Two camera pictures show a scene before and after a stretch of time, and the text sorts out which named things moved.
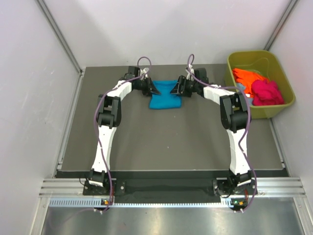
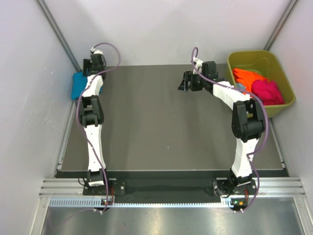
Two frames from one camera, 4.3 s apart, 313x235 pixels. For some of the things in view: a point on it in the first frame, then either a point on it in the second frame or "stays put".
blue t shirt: x=166 y=99 -> x=78 y=84
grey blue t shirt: x=250 y=100 stays put
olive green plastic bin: x=265 y=62 stays put
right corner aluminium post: x=288 y=11 stays put
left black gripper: x=150 y=86 -> x=87 y=63
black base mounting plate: x=120 y=187 stays put
